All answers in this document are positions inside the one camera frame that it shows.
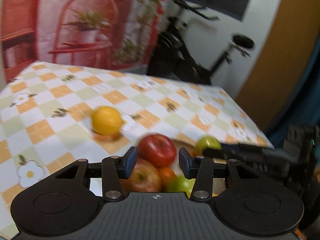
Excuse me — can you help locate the black exercise bike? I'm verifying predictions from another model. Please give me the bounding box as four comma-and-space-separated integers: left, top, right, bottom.
147, 0, 256, 86

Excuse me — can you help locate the beige ceramic bowl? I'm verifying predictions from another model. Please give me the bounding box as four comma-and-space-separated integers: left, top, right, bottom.
171, 139, 201, 179

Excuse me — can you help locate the dull red-brown apple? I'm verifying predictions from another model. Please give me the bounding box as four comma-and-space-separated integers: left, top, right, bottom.
120, 159, 162, 193

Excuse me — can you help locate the yellow lemon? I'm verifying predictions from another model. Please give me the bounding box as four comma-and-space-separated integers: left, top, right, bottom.
91, 106, 123, 136

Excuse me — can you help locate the floral checkered tablecloth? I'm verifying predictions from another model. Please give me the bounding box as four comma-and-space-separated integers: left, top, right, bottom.
1, 62, 270, 239

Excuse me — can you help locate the wooden door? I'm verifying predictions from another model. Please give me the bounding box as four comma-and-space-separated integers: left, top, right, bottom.
236, 0, 319, 131

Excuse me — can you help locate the pink printed backdrop cloth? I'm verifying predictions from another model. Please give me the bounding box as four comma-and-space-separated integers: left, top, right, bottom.
1, 0, 169, 81

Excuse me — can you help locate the yellow-green apple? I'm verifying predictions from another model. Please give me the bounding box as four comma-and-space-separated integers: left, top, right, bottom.
195, 136, 222, 155

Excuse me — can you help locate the bright green apple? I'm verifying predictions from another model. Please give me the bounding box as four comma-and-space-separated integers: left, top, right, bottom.
166, 176, 195, 198

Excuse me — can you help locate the bright red apple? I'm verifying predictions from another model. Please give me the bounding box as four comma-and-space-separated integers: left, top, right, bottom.
137, 134, 176, 167

